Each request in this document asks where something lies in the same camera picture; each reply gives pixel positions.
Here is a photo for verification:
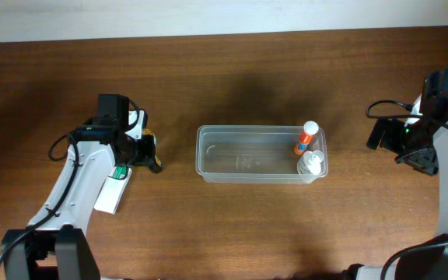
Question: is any gold lid small jar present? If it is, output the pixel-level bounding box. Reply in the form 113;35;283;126
142;128;157;145

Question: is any black bottle white cap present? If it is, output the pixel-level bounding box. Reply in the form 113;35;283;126
148;155;163;173

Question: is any white green carton box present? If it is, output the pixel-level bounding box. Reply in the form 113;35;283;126
94;166;132;215

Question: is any orange tube white cap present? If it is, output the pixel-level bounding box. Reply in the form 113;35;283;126
294;121;319;156

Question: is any white pump bottle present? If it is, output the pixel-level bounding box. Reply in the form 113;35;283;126
297;150;324;175

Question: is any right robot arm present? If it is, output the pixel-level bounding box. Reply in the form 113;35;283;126
342;68;448;280

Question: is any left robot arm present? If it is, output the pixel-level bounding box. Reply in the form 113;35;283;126
0;94;163;279

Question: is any clear plastic container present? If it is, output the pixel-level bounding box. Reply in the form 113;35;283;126
195;125;328;184

